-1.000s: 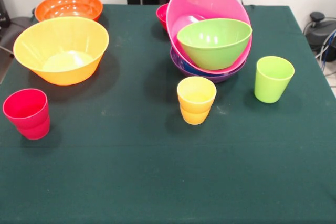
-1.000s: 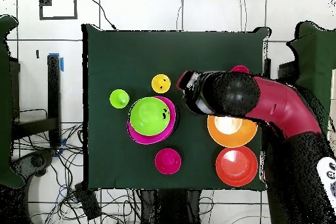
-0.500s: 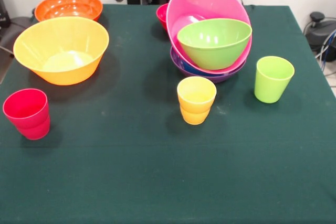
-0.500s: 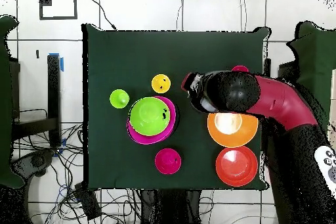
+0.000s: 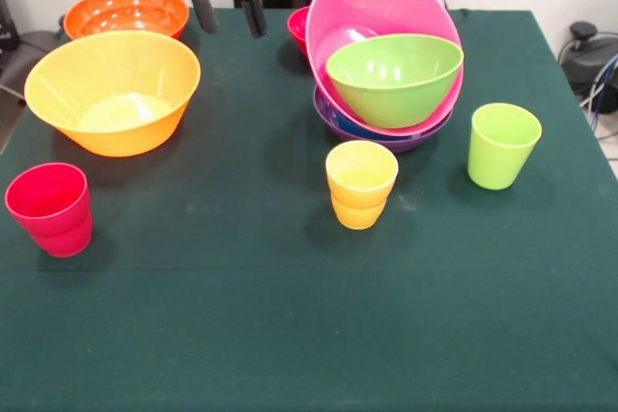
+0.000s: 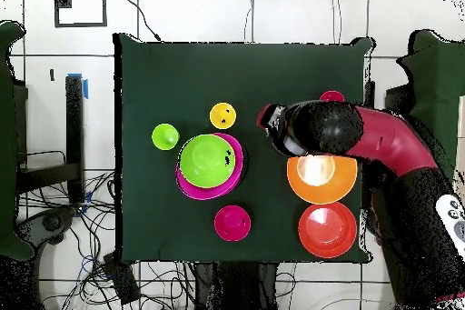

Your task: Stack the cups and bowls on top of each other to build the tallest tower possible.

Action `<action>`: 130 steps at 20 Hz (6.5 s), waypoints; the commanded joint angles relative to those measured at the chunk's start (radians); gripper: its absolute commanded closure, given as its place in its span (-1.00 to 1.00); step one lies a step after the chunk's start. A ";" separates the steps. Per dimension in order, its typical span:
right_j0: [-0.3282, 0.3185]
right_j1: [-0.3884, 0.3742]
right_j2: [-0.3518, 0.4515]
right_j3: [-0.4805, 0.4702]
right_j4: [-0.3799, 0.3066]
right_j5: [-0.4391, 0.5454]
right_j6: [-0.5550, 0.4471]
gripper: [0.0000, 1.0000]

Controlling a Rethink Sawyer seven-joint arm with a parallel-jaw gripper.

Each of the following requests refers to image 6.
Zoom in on black cable with plug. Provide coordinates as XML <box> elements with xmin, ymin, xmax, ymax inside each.
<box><xmin>121</xmin><ymin>0</ymin><xmax>163</xmax><ymax>43</ymax></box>

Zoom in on lime green cup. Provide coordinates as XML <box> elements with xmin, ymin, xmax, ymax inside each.
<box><xmin>151</xmin><ymin>123</ymin><xmax>181</xmax><ymax>152</ymax></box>

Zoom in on red-pink cup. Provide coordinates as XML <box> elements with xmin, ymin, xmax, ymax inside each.
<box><xmin>319</xmin><ymin>90</ymin><xmax>346</xmax><ymax>103</ymax></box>

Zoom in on black metal frame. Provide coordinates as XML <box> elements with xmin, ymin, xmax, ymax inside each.
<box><xmin>14</xmin><ymin>73</ymin><xmax>86</xmax><ymax>205</ymax></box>
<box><xmin>363</xmin><ymin>80</ymin><xmax>413</xmax><ymax>115</ymax></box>

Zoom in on black floor box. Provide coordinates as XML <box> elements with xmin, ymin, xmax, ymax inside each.
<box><xmin>102</xmin><ymin>251</ymin><xmax>142</xmax><ymax>305</ymax></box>

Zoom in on green cloth side table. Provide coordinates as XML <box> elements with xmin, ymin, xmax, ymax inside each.
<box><xmin>397</xmin><ymin>29</ymin><xmax>465</xmax><ymax>180</ymax></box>
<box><xmin>0</xmin><ymin>20</ymin><xmax>35</xmax><ymax>262</ymax></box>

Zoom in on large pink bowl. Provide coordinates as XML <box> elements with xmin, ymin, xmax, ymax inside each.
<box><xmin>174</xmin><ymin>132</ymin><xmax>245</xmax><ymax>201</ymax></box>

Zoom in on lime green bowl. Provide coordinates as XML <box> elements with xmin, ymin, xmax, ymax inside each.
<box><xmin>178</xmin><ymin>134</ymin><xmax>237</xmax><ymax>190</ymax></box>

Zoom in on blue tape strip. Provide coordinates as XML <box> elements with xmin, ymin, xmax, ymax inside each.
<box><xmin>67</xmin><ymin>72</ymin><xmax>89</xmax><ymax>100</ymax></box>

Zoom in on tangle of cables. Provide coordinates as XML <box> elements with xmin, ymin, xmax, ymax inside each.
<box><xmin>15</xmin><ymin>149</ymin><xmax>197</xmax><ymax>310</ymax></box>

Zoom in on black chair base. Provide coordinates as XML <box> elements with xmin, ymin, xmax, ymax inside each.
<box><xmin>15</xmin><ymin>205</ymin><xmax>77</xmax><ymax>253</ymax></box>

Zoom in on small red-pink bowl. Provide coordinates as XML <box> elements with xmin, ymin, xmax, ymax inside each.
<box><xmin>213</xmin><ymin>205</ymin><xmax>252</xmax><ymax>243</ymax></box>

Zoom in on red-orange bowl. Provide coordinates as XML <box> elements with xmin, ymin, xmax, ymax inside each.
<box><xmin>298</xmin><ymin>201</ymin><xmax>358</xmax><ymax>259</ymax></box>

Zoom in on dark green tablecloth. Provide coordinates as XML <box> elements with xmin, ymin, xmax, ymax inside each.
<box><xmin>113</xmin><ymin>32</ymin><xmax>375</xmax><ymax>265</ymax></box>

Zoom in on yellow cup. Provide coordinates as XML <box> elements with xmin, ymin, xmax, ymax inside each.
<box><xmin>209</xmin><ymin>102</ymin><xmax>238</xmax><ymax>130</ymax></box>

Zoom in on large orange bowl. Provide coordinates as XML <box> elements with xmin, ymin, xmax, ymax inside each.
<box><xmin>286</xmin><ymin>155</ymin><xmax>359</xmax><ymax>205</ymax></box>

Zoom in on thin grey cable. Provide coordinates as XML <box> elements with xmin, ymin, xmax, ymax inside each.
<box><xmin>331</xmin><ymin>0</ymin><xmax>342</xmax><ymax>45</ymax></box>

